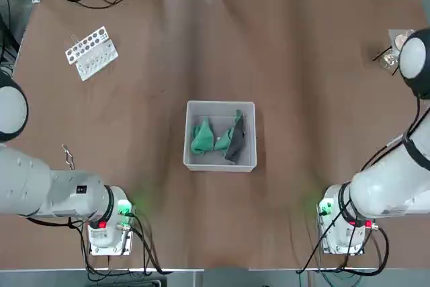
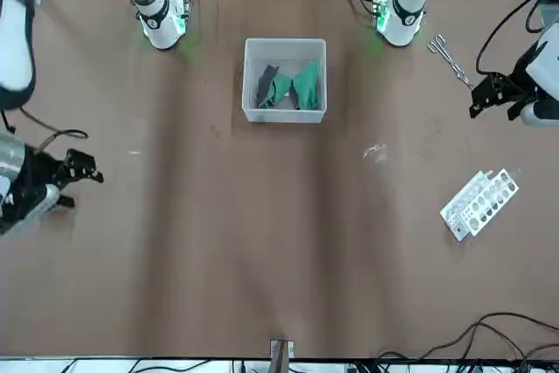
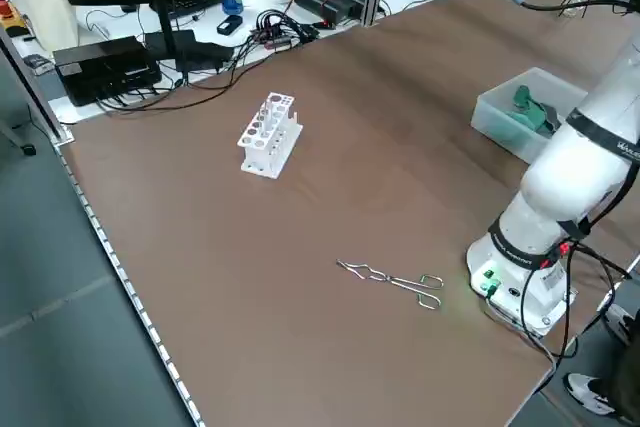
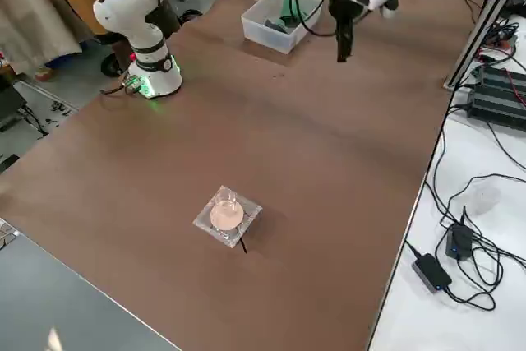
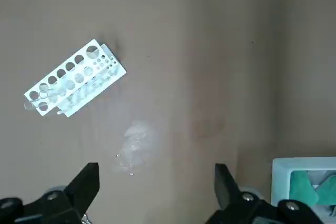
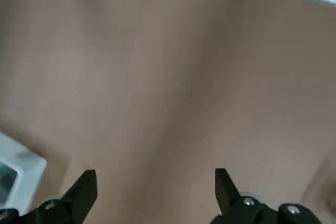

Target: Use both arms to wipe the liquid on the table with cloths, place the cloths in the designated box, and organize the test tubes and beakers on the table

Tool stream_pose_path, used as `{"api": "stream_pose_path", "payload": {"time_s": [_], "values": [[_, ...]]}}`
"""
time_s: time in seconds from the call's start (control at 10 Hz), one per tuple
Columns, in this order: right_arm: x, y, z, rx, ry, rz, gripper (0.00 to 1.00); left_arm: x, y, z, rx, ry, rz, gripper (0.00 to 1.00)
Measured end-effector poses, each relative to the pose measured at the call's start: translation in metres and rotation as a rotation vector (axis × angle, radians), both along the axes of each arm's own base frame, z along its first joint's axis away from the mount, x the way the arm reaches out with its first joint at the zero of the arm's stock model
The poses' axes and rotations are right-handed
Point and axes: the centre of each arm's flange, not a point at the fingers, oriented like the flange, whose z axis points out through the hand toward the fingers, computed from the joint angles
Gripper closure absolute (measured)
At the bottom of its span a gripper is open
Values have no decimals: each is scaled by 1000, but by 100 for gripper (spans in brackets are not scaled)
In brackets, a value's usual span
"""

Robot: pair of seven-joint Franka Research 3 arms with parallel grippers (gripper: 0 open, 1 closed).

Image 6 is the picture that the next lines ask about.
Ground white plastic box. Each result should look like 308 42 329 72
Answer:
0 131 48 217

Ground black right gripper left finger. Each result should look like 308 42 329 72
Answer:
0 169 98 224

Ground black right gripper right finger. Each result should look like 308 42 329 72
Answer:
214 167 320 224

